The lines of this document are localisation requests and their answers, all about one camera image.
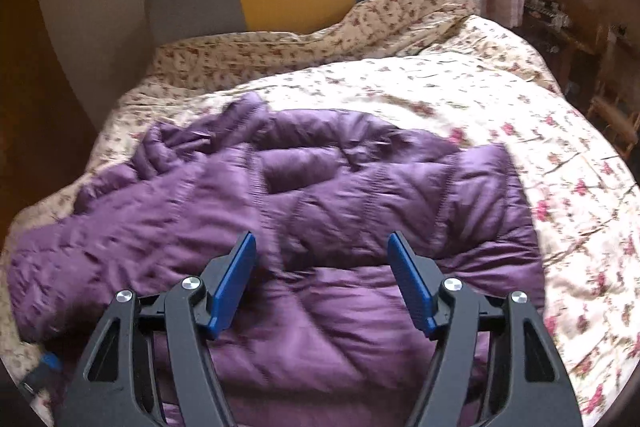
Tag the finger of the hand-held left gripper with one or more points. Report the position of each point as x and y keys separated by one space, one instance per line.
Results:
x=50 y=362

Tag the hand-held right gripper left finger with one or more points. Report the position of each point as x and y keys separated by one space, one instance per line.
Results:
x=232 y=282

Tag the large-print floral quilt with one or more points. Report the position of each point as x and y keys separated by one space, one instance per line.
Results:
x=550 y=157

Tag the cluttered wooden desk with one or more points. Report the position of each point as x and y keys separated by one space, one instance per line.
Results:
x=550 y=14

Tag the purple quilted down jacket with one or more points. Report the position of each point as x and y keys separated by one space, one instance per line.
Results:
x=320 y=207

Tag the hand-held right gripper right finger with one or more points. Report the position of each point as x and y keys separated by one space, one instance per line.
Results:
x=412 y=282

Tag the wooden chair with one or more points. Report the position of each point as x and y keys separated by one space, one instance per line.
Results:
x=615 y=107

